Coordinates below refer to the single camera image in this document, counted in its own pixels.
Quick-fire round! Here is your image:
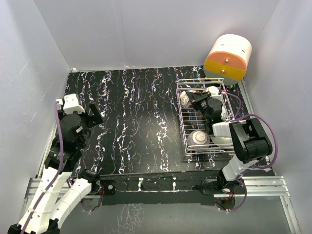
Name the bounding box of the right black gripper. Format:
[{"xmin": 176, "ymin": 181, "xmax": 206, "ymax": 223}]
[{"xmin": 187, "ymin": 92, "xmax": 213, "ymax": 122}]

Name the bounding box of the white orange patterned bowl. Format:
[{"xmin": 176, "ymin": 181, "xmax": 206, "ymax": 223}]
[{"xmin": 179, "ymin": 91, "xmax": 191, "ymax": 109}]

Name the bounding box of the blue patterned white bowl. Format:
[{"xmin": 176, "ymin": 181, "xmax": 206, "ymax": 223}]
[{"xmin": 206, "ymin": 86, "xmax": 219, "ymax": 96}]

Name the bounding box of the purple striped bowl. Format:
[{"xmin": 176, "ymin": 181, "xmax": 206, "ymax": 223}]
[{"xmin": 187, "ymin": 130, "xmax": 210, "ymax": 149}]

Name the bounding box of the green patterned white bowl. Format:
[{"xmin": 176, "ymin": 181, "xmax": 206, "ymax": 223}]
[{"xmin": 210, "ymin": 135, "xmax": 233, "ymax": 148}]

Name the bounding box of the red white patterned bowl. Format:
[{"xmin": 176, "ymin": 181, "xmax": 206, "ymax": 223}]
[{"xmin": 220, "ymin": 106, "xmax": 228, "ymax": 121}]

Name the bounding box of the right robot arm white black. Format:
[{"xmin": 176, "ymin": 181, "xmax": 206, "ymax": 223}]
[{"xmin": 180, "ymin": 91, "xmax": 273, "ymax": 194}]

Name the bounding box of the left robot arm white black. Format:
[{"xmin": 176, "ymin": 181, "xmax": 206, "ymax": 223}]
[{"xmin": 8, "ymin": 100, "xmax": 103, "ymax": 234}]

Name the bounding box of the cream orange yellow drawer cabinet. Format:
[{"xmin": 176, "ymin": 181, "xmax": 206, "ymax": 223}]
[{"xmin": 203, "ymin": 34, "xmax": 252, "ymax": 85}]

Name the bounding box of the black front mounting bar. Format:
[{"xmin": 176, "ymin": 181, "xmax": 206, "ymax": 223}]
[{"xmin": 100, "ymin": 170, "xmax": 222, "ymax": 206}]

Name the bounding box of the white wire dish rack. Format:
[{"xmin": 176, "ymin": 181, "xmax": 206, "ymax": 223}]
[{"xmin": 176, "ymin": 78, "xmax": 235, "ymax": 154}]

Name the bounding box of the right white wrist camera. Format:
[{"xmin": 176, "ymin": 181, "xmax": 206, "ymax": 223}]
[{"xmin": 207, "ymin": 86, "xmax": 224, "ymax": 101}]

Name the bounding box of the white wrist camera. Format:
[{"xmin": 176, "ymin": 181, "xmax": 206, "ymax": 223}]
[
  {"xmin": 207, "ymin": 86, "xmax": 224, "ymax": 101},
  {"xmin": 56, "ymin": 94, "xmax": 85, "ymax": 115}
]

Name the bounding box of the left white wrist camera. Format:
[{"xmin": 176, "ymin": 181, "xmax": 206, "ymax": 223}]
[{"xmin": 56, "ymin": 94, "xmax": 85, "ymax": 115}]

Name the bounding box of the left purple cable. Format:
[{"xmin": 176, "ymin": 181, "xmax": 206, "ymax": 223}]
[{"xmin": 20, "ymin": 101, "xmax": 64, "ymax": 234}]

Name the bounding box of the aluminium frame rail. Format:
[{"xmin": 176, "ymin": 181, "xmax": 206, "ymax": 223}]
[{"xmin": 214, "ymin": 78, "xmax": 302, "ymax": 234}]

